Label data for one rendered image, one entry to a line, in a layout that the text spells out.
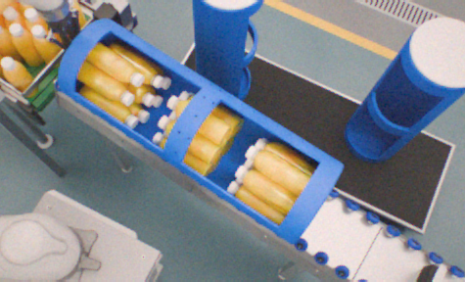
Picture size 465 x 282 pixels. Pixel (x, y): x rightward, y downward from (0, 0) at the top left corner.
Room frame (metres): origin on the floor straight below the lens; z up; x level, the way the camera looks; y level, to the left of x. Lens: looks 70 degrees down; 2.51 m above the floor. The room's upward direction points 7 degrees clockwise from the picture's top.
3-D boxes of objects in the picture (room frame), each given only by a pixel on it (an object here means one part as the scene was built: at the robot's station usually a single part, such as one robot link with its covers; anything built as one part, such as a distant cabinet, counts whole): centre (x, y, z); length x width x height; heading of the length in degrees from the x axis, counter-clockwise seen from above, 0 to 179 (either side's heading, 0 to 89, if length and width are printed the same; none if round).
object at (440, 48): (0.96, -0.72, 1.03); 0.28 x 0.28 x 0.01
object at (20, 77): (0.68, 0.74, 0.99); 0.07 x 0.07 x 0.19
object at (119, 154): (0.68, 0.53, 0.31); 0.06 x 0.06 x 0.63; 63
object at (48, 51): (0.81, 0.68, 0.99); 0.07 x 0.07 x 0.19
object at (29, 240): (0.11, 0.46, 1.24); 0.18 x 0.16 x 0.22; 93
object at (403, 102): (0.96, -0.72, 0.59); 0.28 x 0.28 x 0.88
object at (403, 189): (0.99, -0.38, 0.07); 1.50 x 0.52 x 0.15; 70
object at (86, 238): (0.11, 0.43, 1.10); 0.22 x 0.18 x 0.06; 82
